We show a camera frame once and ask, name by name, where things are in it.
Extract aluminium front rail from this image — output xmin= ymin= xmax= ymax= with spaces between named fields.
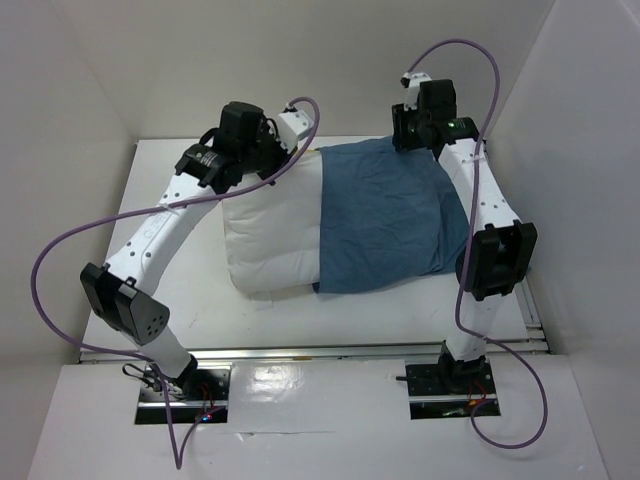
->
xmin=79 ymin=338 xmax=550 ymax=364

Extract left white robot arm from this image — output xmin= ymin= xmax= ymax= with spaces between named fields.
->
xmin=80 ymin=101 xmax=315 ymax=399

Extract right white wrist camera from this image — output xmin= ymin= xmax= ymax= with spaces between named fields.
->
xmin=401 ymin=72 xmax=432 ymax=111

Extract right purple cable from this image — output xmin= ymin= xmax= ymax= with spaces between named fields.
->
xmin=407 ymin=39 xmax=550 ymax=448

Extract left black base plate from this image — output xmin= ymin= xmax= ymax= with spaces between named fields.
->
xmin=122 ymin=364 xmax=231 ymax=426

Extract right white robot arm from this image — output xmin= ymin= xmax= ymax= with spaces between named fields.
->
xmin=392 ymin=73 xmax=538 ymax=394

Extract purple cable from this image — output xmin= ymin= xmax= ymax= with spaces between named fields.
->
xmin=407 ymin=39 xmax=550 ymax=448
xmin=29 ymin=97 xmax=321 ymax=471

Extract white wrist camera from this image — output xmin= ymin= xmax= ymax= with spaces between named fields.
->
xmin=275 ymin=109 xmax=315 ymax=153
xmin=401 ymin=72 xmax=432 ymax=111

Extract white pillow yellow edge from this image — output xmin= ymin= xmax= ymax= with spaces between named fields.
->
xmin=221 ymin=150 xmax=323 ymax=294

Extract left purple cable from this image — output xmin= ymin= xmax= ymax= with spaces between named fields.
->
xmin=29 ymin=97 xmax=321 ymax=471

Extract aluminium side rail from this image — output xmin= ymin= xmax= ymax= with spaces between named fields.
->
xmin=469 ymin=134 xmax=549 ymax=351

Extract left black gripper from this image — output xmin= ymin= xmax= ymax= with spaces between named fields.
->
xmin=239 ymin=121 xmax=297 ymax=185

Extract blue pillowcase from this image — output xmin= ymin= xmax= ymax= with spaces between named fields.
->
xmin=314 ymin=137 xmax=469 ymax=295

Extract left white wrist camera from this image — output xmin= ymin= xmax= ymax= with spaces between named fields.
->
xmin=275 ymin=109 xmax=315 ymax=153

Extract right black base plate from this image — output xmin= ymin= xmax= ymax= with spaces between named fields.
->
xmin=396 ymin=364 xmax=501 ymax=420

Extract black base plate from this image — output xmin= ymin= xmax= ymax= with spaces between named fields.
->
xmin=122 ymin=364 xmax=231 ymax=426
xmin=396 ymin=364 xmax=501 ymax=420

